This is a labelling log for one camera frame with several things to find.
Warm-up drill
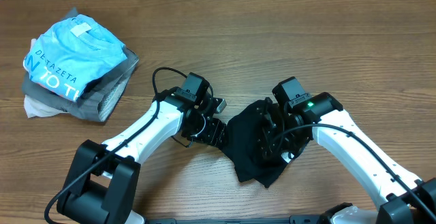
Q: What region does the black t-shirt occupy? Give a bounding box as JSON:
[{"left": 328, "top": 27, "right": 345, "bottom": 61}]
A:
[{"left": 221, "top": 97, "right": 292, "bottom": 188}]

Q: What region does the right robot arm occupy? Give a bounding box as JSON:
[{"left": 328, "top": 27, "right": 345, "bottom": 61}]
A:
[{"left": 257, "top": 77, "right": 435, "bottom": 223}]

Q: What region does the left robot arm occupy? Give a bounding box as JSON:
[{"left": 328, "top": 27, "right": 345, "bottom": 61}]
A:
[{"left": 52, "top": 73, "right": 226, "bottom": 224}]

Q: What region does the grey folded garment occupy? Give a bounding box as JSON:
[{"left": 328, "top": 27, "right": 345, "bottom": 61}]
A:
[{"left": 30, "top": 9, "right": 139, "bottom": 123}]

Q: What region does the light blue folded t-shirt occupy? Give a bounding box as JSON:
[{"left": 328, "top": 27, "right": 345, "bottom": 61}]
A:
[{"left": 23, "top": 14, "right": 127, "bottom": 102}]

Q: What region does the white folded garment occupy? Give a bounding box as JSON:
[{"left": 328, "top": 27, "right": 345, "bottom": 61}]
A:
[{"left": 21, "top": 54, "right": 71, "bottom": 118}]

